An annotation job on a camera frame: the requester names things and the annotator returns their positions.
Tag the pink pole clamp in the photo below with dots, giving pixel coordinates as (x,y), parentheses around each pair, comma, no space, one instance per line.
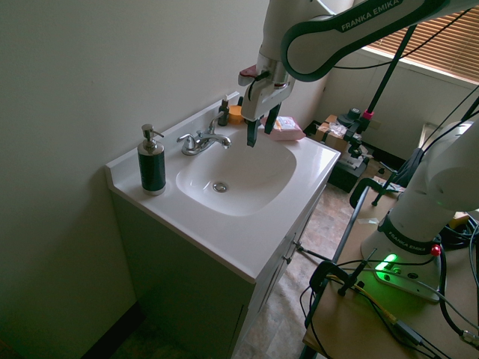
(368,114)

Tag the chrome sink faucet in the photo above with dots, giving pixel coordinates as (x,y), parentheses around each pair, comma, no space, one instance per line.
(202,142)

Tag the black camera stand pole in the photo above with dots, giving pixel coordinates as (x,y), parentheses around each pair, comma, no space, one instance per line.
(389,73)

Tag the black stand leg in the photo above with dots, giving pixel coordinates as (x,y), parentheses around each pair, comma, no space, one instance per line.
(314,254)

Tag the brown window blinds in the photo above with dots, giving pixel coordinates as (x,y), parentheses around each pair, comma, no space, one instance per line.
(441,48)

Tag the wrist camera with pink mount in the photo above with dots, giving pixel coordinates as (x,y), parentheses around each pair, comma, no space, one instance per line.
(247,73)

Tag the dark sanitizer pump bottle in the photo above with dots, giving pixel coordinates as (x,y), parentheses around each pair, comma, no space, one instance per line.
(152,168)

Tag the red round button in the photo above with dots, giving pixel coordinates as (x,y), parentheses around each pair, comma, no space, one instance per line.
(435,250)

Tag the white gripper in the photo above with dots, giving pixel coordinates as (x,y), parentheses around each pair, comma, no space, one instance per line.
(262,99)

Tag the chrome sink drain stopper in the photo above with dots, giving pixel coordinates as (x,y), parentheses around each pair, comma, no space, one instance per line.
(220,187)

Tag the white vanity sink cabinet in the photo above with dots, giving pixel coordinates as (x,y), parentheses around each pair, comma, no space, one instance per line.
(239,232)

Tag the dark dropper bottle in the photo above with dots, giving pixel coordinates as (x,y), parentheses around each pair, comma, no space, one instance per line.
(224,114)

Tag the wooden table board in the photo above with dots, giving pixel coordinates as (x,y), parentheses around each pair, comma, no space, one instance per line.
(359,321)

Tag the black box on floor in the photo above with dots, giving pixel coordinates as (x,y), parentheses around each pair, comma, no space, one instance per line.
(344,175)

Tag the orange round jar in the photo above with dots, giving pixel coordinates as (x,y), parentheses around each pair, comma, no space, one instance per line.
(235,115)

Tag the black C-clamp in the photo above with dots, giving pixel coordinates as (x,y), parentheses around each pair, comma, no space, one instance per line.
(365,185)
(325,275)

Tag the pink wipes pack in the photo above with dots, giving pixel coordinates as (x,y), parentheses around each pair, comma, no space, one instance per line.
(290,129)

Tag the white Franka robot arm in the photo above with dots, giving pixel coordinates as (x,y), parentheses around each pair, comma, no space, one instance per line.
(423,202)

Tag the brown cardboard box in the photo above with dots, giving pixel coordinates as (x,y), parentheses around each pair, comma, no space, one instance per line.
(335,136)

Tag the black stand head device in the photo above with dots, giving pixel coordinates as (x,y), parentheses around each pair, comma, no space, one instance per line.
(351,119)

